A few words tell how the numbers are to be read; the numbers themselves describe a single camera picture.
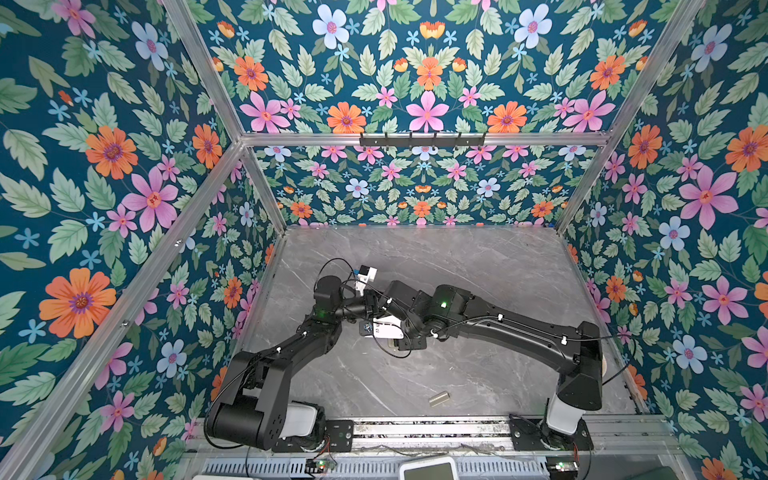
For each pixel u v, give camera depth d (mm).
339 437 735
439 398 798
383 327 606
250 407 424
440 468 663
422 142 926
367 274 781
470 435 750
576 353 426
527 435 733
